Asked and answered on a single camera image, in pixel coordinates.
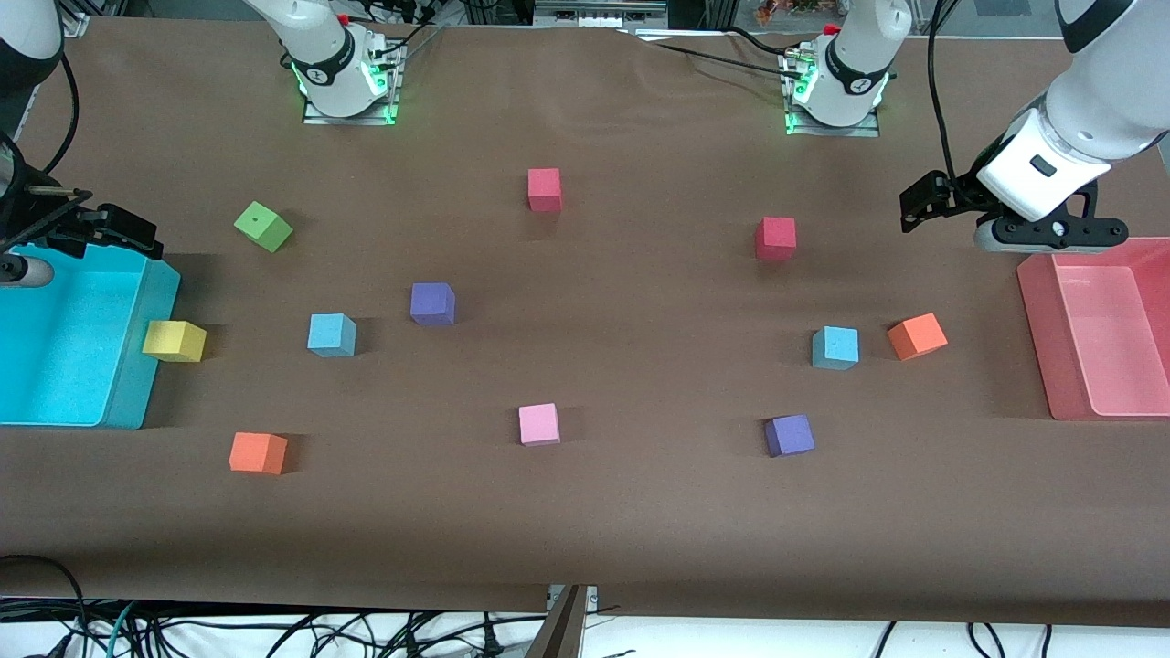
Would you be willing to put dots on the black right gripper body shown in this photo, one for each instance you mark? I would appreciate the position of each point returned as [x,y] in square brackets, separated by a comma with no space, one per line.
[57,226]

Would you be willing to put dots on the orange foam block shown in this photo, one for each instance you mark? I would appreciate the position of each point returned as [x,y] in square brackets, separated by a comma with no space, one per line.
[258,453]
[917,336]

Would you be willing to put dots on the green foam block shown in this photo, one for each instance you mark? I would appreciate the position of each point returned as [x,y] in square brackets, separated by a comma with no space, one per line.
[263,227]

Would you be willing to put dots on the brown table cover sheet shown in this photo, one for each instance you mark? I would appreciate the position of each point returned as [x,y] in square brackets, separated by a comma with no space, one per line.
[585,512]

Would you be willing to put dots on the cyan plastic bin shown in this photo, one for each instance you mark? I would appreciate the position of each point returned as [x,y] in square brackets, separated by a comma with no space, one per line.
[64,338]

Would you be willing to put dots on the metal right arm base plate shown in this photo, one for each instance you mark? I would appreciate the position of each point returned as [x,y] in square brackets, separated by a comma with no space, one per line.
[388,110]

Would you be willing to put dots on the dark metal bar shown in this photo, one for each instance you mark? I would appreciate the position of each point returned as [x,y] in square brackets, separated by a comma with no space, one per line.
[558,631]

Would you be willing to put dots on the white metal bracket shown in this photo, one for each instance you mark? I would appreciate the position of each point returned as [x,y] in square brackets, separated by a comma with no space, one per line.
[592,596]

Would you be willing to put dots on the pink foam block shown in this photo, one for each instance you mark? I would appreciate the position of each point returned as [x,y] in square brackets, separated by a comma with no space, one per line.
[539,424]

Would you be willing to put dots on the pink plastic bin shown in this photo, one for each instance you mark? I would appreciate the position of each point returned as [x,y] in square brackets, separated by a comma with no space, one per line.
[1097,329]

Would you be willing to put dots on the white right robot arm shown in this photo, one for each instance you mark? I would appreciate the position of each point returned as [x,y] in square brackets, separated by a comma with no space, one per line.
[324,64]

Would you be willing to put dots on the light blue foam block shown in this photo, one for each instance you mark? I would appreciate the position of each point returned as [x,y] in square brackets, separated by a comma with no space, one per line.
[835,348]
[331,334]

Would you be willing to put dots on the purple foam block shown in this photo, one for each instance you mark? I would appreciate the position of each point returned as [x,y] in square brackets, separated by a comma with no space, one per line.
[432,303]
[790,435]

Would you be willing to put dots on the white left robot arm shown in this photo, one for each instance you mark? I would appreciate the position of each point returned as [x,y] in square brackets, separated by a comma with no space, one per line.
[1088,100]

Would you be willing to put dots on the grey power strip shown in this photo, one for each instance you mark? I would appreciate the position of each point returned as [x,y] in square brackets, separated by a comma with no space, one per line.
[599,14]

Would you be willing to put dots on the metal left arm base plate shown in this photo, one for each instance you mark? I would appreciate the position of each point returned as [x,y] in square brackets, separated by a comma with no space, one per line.
[868,128]

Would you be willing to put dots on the red foam block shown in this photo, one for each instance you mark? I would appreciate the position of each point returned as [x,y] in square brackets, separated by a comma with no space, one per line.
[545,189]
[775,238]

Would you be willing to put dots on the yellow foam block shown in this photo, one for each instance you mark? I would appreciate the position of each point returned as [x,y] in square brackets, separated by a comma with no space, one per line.
[174,340]

